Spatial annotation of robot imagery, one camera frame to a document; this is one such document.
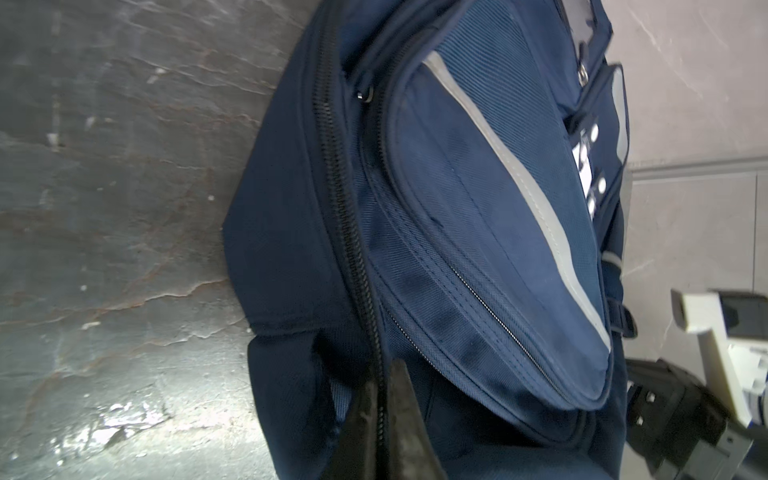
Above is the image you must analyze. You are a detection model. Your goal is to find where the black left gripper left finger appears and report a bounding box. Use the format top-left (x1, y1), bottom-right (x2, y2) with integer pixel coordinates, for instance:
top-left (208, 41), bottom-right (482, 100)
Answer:
top-left (321, 380), bottom-right (379, 480)

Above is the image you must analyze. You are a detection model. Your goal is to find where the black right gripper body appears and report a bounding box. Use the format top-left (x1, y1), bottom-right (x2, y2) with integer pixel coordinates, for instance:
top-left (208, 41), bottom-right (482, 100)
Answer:
top-left (627, 359), bottom-right (767, 480)

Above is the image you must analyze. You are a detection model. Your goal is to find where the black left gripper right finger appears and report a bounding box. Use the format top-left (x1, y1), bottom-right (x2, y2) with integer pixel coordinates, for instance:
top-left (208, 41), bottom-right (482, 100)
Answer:
top-left (387, 359), bottom-right (447, 480)

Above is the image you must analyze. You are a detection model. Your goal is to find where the navy blue student backpack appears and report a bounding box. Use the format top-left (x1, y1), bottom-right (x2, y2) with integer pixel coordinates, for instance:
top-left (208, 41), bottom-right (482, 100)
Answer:
top-left (223, 1), bottom-right (637, 479)

